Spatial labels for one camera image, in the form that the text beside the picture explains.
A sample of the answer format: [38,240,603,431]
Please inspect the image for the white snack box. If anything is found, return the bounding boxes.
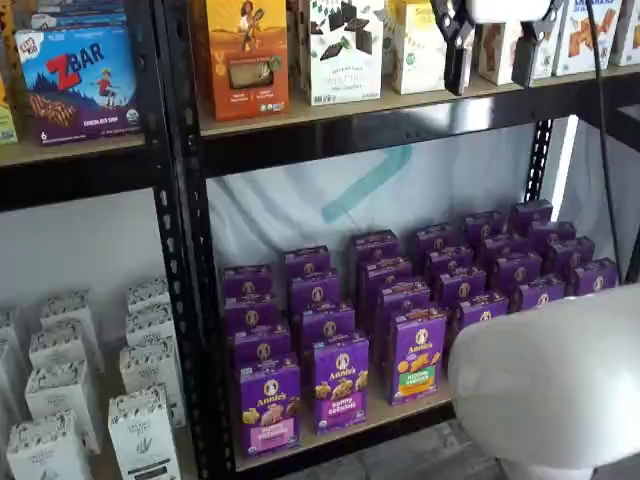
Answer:
[529,14,569,81]
[612,0,640,67]

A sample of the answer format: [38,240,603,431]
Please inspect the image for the green yellow snack box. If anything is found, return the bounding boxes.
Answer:
[0,74,19,146]

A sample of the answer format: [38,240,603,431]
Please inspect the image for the white patterned carton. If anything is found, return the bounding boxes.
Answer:
[124,303,176,346]
[5,409,94,480]
[24,360,101,454]
[125,277,171,311]
[39,288,96,331]
[0,307,26,371]
[118,335,186,426]
[28,319,106,374]
[107,384,181,480]

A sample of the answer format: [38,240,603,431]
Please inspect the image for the white plastic backdrop sheet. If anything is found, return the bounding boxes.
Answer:
[207,117,624,284]

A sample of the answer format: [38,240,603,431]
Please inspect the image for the purple box yellow patch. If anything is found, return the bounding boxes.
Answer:
[449,292,510,341]

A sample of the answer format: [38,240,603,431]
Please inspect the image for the black metal shelf rack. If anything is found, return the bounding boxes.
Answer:
[162,0,640,480]
[0,0,176,480]

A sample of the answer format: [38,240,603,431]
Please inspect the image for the blue ZBar snack box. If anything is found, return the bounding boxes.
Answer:
[14,25,143,146]

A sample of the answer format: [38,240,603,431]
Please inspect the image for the yellow white Simple box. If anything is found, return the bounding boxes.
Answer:
[389,0,449,96]

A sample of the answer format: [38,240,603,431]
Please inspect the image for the purple box violet patch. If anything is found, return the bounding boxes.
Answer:
[309,329,370,436]

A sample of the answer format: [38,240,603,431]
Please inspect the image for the orange cracker box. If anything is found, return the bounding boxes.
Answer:
[207,0,290,122]

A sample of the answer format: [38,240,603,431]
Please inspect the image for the white box brown crackers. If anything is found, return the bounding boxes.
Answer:
[474,20,524,86]

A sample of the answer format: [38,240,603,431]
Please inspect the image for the white chocolate thins box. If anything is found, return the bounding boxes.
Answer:
[308,0,385,107]

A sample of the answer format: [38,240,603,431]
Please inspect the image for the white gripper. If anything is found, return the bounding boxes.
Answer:
[429,0,566,97]

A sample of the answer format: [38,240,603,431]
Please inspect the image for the blue white crackers box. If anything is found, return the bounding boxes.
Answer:
[552,0,624,77]

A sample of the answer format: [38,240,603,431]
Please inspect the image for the purple Annie's snack box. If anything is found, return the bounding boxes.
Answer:
[283,244,332,281]
[425,244,475,276]
[298,299,356,346]
[348,229,401,271]
[223,294,282,331]
[492,251,544,291]
[544,237,596,274]
[508,199,554,231]
[288,269,342,314]
[414,223,459,256]
[230,322,292,371]
[567,257,620,297]
[462,210,506,244]
[477,233,526,264]
[509,274,567,311]
[221,264,275,304]
[377,282,432,321]
[528,220,578,249]
[434,267,487,306]
[358,257,414,301]

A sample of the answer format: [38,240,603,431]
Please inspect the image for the black hanging cable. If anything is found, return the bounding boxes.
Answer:
[585,0,626,284]

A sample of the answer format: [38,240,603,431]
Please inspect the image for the flat blue snack box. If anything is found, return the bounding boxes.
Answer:
[29,0,129,30]

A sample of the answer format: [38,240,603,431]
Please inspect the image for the purple box pink patch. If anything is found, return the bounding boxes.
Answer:
[238,355,302,461]

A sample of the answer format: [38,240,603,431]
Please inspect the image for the purple box green patch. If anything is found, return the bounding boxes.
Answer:
[387,307,448,406]

